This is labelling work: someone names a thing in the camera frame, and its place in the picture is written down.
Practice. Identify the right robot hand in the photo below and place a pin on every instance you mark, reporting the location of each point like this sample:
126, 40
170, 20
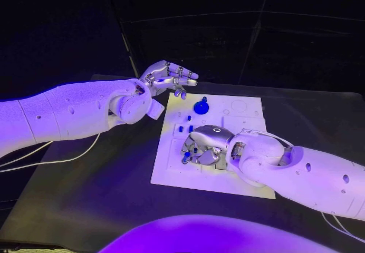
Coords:
213, 136

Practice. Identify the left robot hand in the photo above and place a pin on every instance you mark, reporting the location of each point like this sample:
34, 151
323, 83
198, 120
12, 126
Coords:
159, 78

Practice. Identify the blue cylinder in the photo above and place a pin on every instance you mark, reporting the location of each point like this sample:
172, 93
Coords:
187, 154

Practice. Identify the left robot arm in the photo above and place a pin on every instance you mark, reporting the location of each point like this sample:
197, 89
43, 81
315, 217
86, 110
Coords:
74, 110

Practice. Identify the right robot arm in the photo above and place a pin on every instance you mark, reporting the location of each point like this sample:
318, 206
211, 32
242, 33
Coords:
302, 177

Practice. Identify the white task board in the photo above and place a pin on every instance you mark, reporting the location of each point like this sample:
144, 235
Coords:
206, 181

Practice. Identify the blue gear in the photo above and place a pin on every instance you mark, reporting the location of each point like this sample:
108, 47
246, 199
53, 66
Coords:
201, 108

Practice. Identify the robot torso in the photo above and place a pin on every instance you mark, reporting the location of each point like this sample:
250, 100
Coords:
217, 235

